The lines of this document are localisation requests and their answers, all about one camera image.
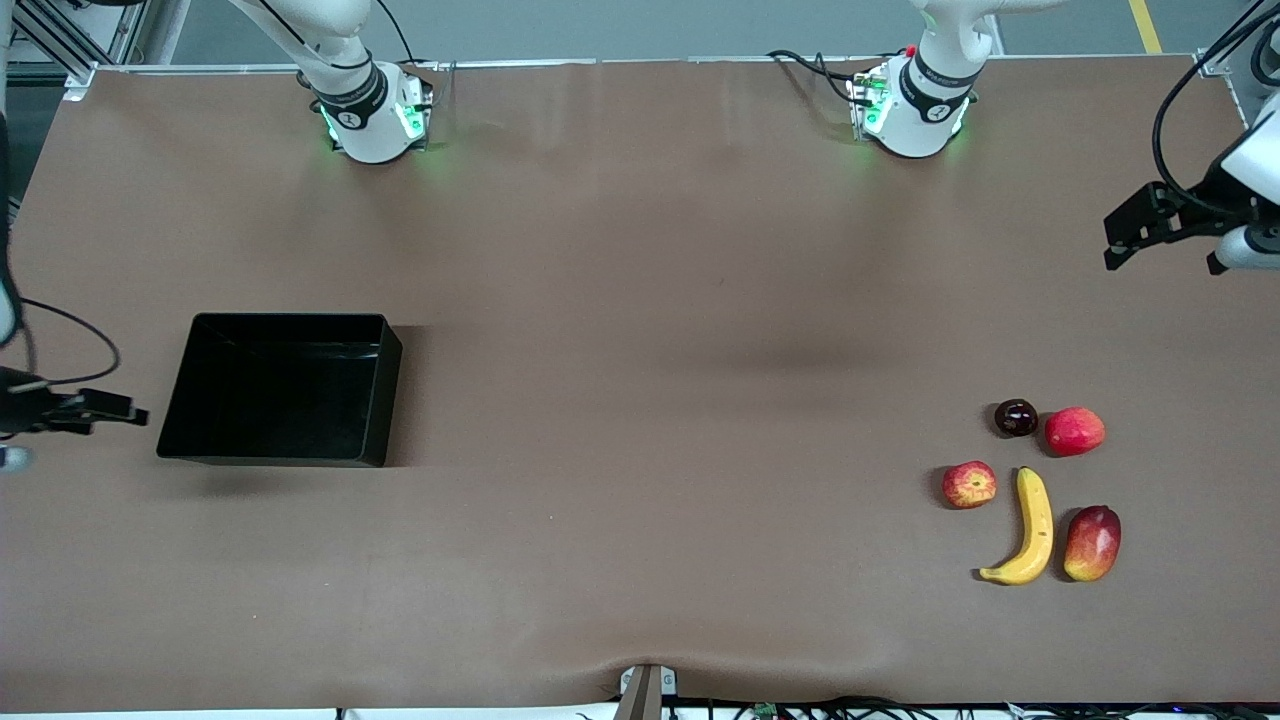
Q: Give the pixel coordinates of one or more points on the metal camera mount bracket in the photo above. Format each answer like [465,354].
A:
[645,690]

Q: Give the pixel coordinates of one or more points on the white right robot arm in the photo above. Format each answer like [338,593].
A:
[365,110]

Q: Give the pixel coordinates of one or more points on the aluminium frame profile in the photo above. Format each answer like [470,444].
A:
[80,75]
[1215,62]

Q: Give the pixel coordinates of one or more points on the red peach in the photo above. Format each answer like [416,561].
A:
[1074,431]

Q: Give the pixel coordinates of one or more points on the dark purple plum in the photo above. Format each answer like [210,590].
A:
[1015,417]

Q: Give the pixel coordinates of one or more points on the red yellow mango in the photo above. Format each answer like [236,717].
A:
[1092,543]

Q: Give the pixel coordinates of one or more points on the brown table mat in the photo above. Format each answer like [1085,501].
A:
[600,500]

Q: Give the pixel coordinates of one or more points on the red yellow apple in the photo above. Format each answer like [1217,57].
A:
[969,485]

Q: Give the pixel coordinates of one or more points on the yellow banana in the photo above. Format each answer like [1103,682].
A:
[1036,520]

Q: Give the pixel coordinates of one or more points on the black rectangular plastic tray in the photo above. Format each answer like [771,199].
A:
[280,400]

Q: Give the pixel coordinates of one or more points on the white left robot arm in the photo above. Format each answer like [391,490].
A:
[925,90]

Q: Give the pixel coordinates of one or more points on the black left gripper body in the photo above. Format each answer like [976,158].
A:
[1187,213]

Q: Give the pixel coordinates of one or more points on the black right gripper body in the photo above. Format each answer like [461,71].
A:
[22,411]

